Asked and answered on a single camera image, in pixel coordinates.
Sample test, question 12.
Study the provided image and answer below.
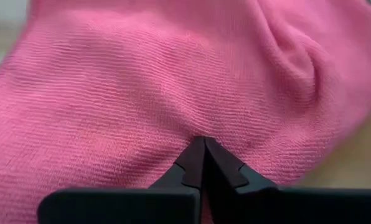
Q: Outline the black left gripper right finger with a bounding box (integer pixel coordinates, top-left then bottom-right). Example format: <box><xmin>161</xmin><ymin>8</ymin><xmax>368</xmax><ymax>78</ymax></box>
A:
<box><xmin>204</xmin><ymin>136</ymin><xmax>371</xmax><ymax>224</ymax></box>

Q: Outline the pink microfiber towel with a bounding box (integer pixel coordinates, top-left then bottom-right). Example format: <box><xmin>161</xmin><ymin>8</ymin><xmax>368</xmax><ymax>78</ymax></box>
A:
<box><xmin>0</xmin><ymin>0</ymin><xmax>371</xmax><ymax>224</ymax></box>

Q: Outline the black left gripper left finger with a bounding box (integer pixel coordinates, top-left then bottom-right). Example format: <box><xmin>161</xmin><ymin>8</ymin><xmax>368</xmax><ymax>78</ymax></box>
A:
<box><xmin>37</xmin><ymin>135</ymin><xmax>207</xmax><ymax>224</ymax></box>

